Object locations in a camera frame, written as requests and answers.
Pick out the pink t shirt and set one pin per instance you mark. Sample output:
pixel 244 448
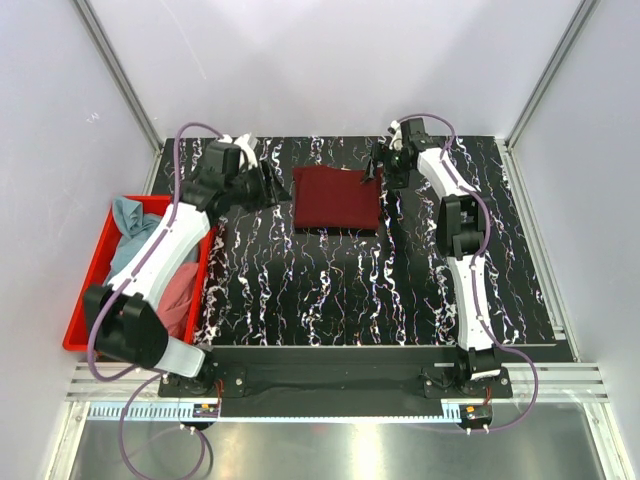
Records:
pixel 174 306

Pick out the dark red t shirt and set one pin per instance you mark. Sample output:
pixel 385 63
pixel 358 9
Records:
pixel 333 198

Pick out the aluminium frame rail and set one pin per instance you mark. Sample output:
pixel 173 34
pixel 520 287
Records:
pixel 555 382

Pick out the red plastic bin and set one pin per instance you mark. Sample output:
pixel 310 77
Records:
pixel 76 336

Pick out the light blue t shirt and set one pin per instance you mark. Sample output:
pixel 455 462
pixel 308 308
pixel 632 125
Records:
pixel 136 226

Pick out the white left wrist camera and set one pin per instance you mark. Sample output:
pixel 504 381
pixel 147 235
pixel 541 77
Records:
pixel 247 143

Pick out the left aluminium corner post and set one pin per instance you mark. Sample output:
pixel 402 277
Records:
pixel 103 45

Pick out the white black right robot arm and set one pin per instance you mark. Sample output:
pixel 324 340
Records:
pixel 422 143

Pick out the white slotted cable duct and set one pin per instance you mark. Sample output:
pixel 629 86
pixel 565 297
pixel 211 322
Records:
pixel 194 412

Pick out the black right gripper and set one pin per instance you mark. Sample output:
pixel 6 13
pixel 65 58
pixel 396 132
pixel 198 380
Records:
pixel 382 153

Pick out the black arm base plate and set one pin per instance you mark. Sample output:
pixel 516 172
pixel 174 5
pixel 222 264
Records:
pixel 333 404

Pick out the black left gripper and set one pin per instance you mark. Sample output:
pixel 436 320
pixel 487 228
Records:
pixel 271 191

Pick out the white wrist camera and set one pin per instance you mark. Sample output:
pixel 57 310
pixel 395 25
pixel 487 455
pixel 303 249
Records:
pixel 396 141
pixel 247 143

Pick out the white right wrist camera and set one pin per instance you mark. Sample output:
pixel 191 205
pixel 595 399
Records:
pixel 396 141

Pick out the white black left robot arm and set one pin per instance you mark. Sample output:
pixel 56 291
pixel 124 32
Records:
pixel 121 316

